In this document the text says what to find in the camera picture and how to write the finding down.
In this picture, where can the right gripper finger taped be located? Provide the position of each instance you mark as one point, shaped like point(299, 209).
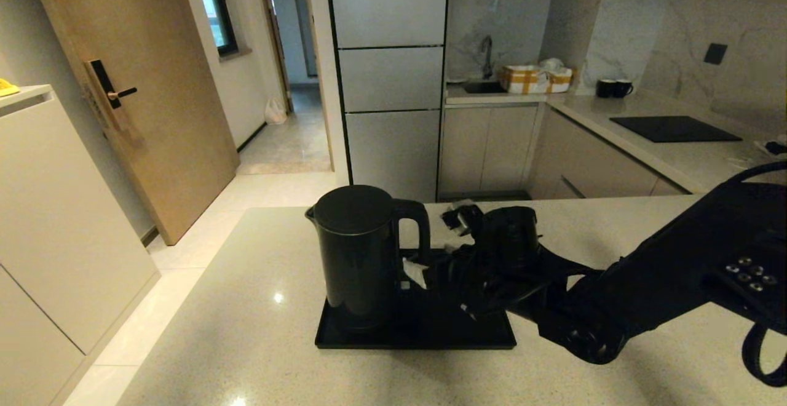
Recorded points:
point(424, 275)
point(467, 221)

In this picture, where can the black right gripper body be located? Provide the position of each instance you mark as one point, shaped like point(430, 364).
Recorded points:
point(486, 289)

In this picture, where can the black electric kettle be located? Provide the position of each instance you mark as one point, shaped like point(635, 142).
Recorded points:
point(356, 258)

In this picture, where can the black rectangular serving tray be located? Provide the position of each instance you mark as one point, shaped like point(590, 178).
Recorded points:
point(381, 335)

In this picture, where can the beige kitchen base cabinets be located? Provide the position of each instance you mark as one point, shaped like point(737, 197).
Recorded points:
point(486, 147)

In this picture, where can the dark kitchen sink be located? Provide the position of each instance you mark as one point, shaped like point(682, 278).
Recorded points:
point(482, 87)

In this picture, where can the cardboard box with yellow tape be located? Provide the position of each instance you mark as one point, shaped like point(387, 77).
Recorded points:
point(522, 79)
point(560, 79)

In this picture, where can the tall white cabinet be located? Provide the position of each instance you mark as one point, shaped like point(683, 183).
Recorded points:
point(387, 86)

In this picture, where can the metal kitchen faucet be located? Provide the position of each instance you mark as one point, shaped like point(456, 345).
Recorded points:
point(487, 53)

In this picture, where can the white crumpled bag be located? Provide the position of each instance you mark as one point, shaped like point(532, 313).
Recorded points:
point(551, 64)

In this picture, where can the black mug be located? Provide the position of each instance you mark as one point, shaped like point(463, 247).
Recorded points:
point(605, 88)
point(622, 88)

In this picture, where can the white plastic bag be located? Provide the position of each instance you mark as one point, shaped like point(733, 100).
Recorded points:
point(276, 112)

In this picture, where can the black induction cooktop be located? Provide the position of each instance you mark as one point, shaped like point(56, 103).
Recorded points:
point(675, 128)

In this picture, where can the light wooden door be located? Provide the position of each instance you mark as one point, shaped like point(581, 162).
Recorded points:
point(160, 117)

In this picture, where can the white power strip black plug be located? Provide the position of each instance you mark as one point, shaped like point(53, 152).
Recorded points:
point(776, 146)

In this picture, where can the dark framed window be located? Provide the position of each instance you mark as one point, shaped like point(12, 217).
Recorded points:
point(216, 12)

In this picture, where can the white storage cabinet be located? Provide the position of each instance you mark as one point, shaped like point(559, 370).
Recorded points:
point(55, 227)

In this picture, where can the yellow object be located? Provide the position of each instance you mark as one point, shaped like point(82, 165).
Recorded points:
point(7, 87)

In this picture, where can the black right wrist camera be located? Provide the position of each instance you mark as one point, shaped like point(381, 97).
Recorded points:
point(516, 234)

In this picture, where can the brown interior door frame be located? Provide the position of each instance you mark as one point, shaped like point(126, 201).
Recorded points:
point(276, 55)

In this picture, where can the dark wall socket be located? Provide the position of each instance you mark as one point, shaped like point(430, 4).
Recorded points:
point(715, 53)

